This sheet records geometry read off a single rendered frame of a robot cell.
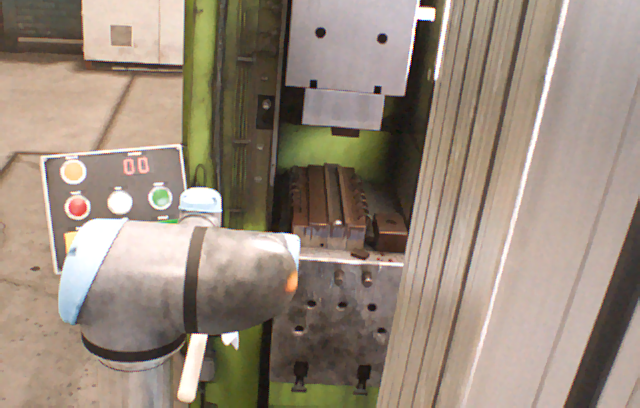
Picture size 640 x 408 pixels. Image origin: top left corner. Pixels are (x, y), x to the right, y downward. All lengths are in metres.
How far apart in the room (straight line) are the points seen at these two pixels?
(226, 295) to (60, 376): 2.13
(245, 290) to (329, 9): 1.00
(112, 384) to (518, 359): 0.60
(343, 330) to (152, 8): 5.43
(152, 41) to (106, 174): 5.40
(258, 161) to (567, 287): 1.64
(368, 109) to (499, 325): 1.43
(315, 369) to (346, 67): 0.90
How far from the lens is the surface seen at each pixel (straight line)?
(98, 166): 1.56
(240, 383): 2.23
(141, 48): 6.95
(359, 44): 1.54
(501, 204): 0.16
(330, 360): 1.90
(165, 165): 1.59
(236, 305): 0.64
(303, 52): 1.54
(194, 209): 1.11
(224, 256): 0.63
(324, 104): 1.57
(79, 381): 2.69
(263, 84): 1.71
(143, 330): 0.66
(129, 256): 0.64
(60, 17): 7.72
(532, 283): 0.16
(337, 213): 1.78
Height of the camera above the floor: 1.78
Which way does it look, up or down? 25 degrees down
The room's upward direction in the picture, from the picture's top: 6 degrees clockwise
